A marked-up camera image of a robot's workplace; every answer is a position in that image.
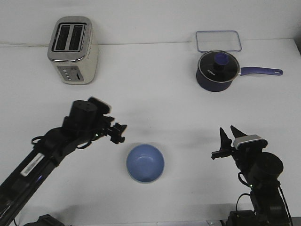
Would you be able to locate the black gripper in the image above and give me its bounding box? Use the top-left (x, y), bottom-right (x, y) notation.
top-left (62, 100), bottom-right (127, 144)
top-left (211, 125), bottom-right (251, 170)

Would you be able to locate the blue bowl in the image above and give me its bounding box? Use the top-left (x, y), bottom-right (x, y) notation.
top-left (126, 144), bottom-right (165, 183)

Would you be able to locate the silver two-slot toaster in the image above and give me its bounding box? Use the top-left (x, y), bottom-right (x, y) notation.
top-left (48, 16), bottom-right (98, 85)

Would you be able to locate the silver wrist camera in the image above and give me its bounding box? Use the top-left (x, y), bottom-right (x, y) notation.
top-left (88, 97), bottom-right (111, 115)
top-left (233, 135), bottom-right (268, 150)

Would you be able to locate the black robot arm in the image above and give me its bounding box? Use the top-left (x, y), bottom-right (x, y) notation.
top-left (0, 97), bottom-right (127, 226)
top-left (211, 126), bottom-right (293, 226)

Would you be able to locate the glass pot lid blue knob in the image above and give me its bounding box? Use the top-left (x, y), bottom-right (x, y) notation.
top-left (198, 50), bottom-right (240, 83)

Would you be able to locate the dark blue saucepan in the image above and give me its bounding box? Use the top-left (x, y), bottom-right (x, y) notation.
top-left (196, 66), bottom-right (283, 92)

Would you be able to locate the white toaster power cord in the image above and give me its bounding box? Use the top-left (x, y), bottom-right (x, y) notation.
top-left (0, 41), bottom-right (50, 48)

